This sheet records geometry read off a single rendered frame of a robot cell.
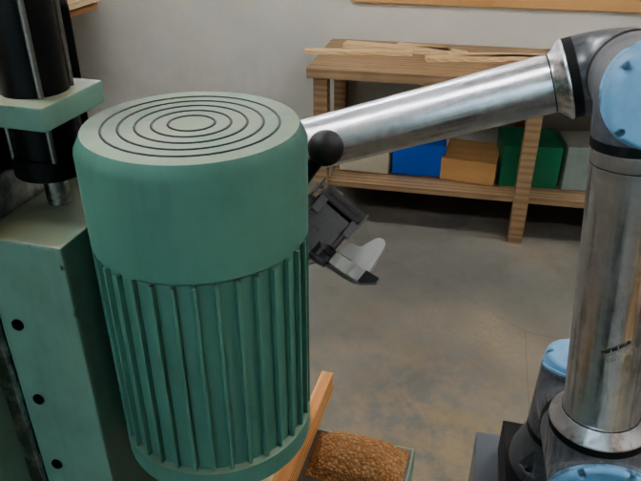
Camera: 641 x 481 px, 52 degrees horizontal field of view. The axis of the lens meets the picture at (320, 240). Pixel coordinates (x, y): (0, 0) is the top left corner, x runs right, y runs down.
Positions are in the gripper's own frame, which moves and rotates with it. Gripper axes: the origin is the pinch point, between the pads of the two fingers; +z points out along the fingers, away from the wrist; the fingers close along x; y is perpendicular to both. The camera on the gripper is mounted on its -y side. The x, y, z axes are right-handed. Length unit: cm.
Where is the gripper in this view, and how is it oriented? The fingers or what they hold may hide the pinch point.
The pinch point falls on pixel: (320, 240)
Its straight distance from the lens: 68.7
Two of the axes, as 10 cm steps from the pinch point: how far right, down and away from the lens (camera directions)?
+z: 1.6, -0.2, -9.9
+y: 6.4, -7.6, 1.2
